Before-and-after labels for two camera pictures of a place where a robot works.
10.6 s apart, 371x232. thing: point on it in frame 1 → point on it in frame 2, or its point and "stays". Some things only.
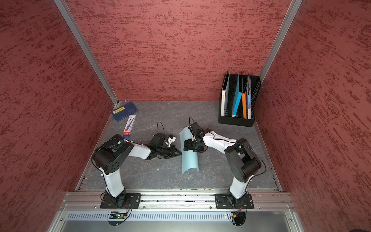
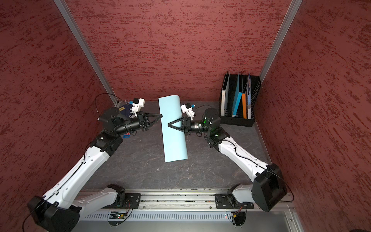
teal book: x=237 y=95 stays
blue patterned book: x=249 y=97 stays
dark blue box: x=124 y=111 stays
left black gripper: x=172 y=153 → x=140 y=115
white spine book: x=225 y=92 stays
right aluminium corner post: x=293 y=8 stays
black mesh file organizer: x=237 y=100 stays
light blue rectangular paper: x=189 y=158 → x=174 y=141
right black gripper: x=188 y=146 → x=187 y=122
